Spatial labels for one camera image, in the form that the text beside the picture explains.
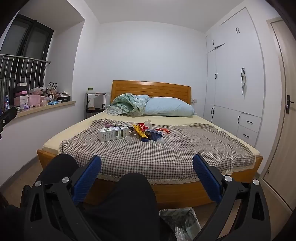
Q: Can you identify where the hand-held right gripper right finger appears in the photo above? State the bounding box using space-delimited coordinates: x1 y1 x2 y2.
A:
193 153 271 241

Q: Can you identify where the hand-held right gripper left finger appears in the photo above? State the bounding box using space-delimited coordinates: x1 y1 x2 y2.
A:
23 155 102 241

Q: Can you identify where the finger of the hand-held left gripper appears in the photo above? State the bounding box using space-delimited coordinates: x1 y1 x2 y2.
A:
0 107 18 131

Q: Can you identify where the colourful plastic bag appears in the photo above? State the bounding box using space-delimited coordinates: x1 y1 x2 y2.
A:
159 207 201 241

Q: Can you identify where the dark blue carton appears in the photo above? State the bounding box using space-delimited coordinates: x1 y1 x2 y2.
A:
144 129 163 141

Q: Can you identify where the pile of pink boxes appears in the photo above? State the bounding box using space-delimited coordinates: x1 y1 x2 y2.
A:
13 82 71 109

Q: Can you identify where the checkered blanket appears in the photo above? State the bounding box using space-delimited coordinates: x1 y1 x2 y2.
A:
60 119 256 182

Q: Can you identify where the stone window sill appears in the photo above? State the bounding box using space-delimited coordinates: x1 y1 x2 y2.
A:
14 101 76 117

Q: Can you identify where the cream bed sheet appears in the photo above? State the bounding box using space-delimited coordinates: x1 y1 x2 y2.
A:
42 111 260 158

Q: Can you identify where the white milk carton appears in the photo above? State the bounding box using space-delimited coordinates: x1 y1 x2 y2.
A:
98 126 130 142

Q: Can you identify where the person's right leg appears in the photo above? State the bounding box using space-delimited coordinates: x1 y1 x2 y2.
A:
80 173 162 241

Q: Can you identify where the metal window railing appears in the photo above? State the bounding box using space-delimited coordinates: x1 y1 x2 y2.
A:
0 54 51 109

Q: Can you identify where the black metal nightstand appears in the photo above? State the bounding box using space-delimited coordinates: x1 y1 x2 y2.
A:
86 92 112 119

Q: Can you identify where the yellow wrapper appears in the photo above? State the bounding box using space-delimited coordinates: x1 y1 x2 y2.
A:
133 125 148 139

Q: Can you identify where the light blue pillow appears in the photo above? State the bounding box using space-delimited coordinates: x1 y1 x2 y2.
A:
142 97 196 116

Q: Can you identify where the green floral quilt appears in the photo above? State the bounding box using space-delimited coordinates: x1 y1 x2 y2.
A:
104 93 150 116

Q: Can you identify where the dark framed window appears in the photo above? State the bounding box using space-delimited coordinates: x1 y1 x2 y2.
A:
0 13 55 98

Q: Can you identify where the beige door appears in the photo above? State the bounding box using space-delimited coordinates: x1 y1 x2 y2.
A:
259 19 296 211

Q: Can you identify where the white built-in wardrobe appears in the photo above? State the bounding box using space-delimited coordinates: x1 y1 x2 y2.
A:
203 7 266 149

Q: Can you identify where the wooden bed frame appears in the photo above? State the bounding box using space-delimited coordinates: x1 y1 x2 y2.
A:
36 80 263 205

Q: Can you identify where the black door handle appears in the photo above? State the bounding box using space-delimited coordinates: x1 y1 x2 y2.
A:
286 95 295 114

